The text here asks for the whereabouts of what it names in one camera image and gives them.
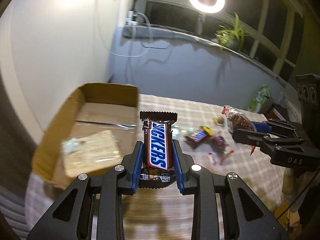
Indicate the potted spider plant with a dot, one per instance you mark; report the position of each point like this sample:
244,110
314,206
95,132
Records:
231,38

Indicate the cardboard box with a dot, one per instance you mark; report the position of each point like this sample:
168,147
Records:
91,109

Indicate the large Snickers bar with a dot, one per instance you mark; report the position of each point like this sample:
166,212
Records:
158,166

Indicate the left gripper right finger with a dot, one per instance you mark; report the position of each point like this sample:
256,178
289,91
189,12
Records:
186,182

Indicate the green white snack bag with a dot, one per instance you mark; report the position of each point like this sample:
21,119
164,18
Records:
259,99

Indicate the grey windowsill cushion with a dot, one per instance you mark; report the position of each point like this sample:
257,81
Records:
141,33

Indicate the brown jelly cup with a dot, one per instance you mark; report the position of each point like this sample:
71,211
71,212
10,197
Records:
219,120

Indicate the small Snickers bar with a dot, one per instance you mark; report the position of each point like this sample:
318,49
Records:
197,137

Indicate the pink plaid tablecloth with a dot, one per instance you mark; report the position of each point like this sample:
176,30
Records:
245,216

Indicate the dark red candy wrapper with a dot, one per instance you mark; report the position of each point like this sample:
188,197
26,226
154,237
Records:
220,147

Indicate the clear bag of red snacks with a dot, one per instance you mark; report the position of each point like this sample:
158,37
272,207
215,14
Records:
237,120

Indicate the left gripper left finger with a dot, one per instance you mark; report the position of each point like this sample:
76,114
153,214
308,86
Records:
128,181

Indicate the white power adapter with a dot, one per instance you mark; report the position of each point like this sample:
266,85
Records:
131,18

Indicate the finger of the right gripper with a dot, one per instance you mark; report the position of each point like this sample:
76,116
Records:
252,137
280,128

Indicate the pale cracker packet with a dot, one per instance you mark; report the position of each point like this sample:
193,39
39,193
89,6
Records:
89,154

